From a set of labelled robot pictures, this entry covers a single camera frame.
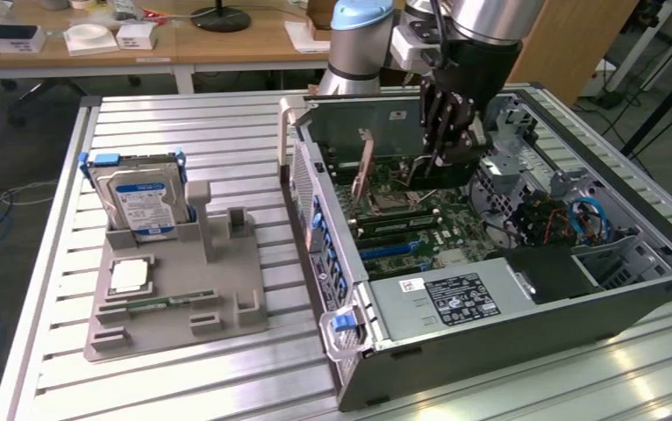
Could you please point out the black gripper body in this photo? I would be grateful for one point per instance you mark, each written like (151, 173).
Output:
(482, 70)

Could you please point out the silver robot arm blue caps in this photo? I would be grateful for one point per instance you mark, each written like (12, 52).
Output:
(352, 57)

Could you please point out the wooden cabinet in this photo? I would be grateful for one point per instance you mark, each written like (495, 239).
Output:
(575, 52)

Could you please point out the CPU socket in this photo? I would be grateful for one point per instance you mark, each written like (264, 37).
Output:
(391, 202)

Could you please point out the green motherboard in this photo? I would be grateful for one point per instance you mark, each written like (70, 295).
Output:
(453, 245)

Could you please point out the blue expansion slot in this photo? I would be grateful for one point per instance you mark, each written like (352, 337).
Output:
(388, 249)

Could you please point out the white paper booklet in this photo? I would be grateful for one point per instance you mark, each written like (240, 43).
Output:
(303, 41)

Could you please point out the brown cardboard box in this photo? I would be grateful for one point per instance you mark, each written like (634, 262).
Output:
(319, 15)

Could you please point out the black plastic shroud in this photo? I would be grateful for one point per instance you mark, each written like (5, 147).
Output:
(546, 272)

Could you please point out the wooden desk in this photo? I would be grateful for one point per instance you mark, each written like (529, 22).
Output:
(224, 48)

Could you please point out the grey power supply unit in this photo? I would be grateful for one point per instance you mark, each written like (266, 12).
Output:
(406, 307)

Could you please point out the black round lamp base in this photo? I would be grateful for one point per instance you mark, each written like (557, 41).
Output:
(221, 22)

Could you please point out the blue case release latch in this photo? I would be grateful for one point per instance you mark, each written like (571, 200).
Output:
(342, 323)

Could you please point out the grey black PC case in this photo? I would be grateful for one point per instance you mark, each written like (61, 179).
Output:
(634, 307)

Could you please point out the grey parts rack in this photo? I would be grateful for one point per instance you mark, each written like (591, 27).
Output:
(219, 280)

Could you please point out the hard disk blue caddy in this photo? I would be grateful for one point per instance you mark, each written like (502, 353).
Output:
(139, 197)

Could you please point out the small white box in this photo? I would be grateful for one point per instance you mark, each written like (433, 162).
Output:
(136, 39)

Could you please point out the green RAM stick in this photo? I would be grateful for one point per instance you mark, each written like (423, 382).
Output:
(160, 302)

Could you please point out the silver CPU chip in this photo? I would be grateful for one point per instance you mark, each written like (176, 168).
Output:
(129, 276)

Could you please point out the white box dark top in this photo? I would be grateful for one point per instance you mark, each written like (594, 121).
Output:
(16, 43)

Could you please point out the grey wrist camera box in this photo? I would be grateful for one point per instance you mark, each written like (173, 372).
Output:
(414, 50)

